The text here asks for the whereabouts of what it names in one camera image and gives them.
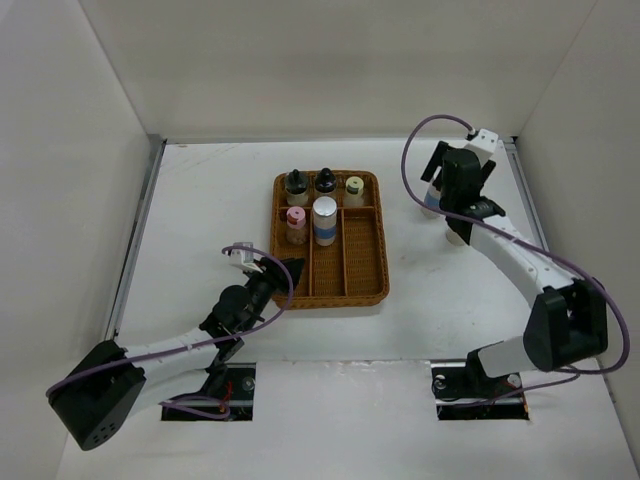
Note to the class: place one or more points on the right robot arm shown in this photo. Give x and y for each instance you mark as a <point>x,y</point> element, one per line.
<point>568,319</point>

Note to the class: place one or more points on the brown wicker tray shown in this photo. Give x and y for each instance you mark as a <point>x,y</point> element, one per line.
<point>351,272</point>

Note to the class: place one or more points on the yellow-lid white jar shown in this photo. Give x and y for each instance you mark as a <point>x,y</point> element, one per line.
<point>354,192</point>

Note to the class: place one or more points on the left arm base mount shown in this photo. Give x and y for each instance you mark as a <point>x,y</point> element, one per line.
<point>227,396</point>

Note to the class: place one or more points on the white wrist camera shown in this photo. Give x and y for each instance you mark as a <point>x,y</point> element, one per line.
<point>483,144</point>
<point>241,255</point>

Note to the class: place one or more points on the clear-cap white salt bottle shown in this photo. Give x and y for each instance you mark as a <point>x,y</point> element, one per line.
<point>454,238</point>

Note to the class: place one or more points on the black-lid jar beige contents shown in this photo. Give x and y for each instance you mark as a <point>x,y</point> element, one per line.
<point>325,184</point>

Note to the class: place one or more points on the silver-lid jar blue label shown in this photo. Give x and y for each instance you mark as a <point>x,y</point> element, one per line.
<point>324,214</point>

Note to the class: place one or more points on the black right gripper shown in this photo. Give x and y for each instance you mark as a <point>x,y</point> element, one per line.
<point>435,162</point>

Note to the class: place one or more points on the black-lid jar white powder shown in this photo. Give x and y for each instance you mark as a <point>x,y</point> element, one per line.
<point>296,188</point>

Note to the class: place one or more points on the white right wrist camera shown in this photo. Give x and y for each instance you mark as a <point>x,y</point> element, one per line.
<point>483,144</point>

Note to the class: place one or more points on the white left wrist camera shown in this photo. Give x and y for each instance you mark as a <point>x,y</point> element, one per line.
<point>241,255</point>

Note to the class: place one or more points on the pink-lid spice bottle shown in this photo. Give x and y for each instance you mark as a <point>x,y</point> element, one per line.
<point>296,225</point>

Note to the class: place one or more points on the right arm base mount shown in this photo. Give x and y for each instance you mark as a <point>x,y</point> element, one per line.
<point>458,398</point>

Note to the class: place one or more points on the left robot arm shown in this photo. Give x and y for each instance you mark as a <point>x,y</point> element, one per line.
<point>113,382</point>

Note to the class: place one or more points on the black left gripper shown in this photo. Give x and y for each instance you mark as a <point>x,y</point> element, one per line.
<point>273,273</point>

